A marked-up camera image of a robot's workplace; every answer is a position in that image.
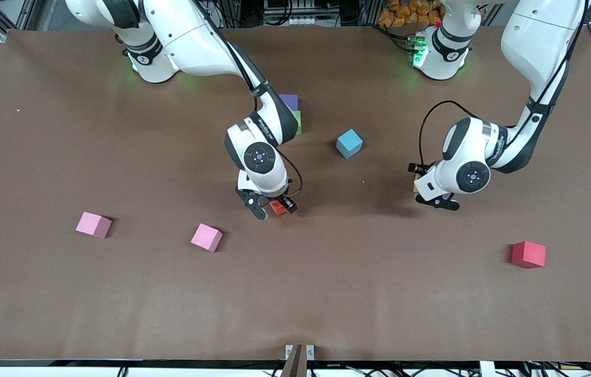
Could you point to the green foam cube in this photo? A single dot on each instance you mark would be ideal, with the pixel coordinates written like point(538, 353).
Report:
point(297, 121)

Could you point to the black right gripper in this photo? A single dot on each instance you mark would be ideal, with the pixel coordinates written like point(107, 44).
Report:
point(288, 203)

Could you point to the small white bracket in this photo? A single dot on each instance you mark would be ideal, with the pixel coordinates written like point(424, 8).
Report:
point(288, 352)
point(310, 352)

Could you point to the grey equipment rack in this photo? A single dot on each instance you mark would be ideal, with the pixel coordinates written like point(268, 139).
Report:
point(301, 13)

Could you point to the white table leg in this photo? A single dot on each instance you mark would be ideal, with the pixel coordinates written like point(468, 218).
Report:
point(486, 369)

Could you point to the blue foam cube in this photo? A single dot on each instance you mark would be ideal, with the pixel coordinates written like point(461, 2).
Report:
point(349, 142)

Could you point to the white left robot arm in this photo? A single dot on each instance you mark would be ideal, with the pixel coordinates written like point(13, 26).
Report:
point(536, 42)

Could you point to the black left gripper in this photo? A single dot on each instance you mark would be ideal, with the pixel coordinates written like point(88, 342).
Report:
point(417, 168)

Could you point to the yellow foam cube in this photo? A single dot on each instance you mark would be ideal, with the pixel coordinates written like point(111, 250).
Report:
point(416, 184)

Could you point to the purple foam cube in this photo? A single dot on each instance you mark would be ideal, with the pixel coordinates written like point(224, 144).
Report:
point(290, 101)

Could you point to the pink foam cube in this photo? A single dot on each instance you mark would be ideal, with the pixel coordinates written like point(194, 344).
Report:
point(206, 236)
point(92, 224)

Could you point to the orange snack bag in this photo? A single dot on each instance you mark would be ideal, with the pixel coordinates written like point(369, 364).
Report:
point(405, 13)

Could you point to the red foam cube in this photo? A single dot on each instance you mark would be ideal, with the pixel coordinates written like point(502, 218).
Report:
point(528, 254)

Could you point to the orange foam cube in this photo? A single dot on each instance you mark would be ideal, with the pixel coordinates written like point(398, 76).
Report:
point(276, 208)

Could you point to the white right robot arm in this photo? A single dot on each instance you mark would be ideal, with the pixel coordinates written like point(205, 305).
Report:
point(196, 42)

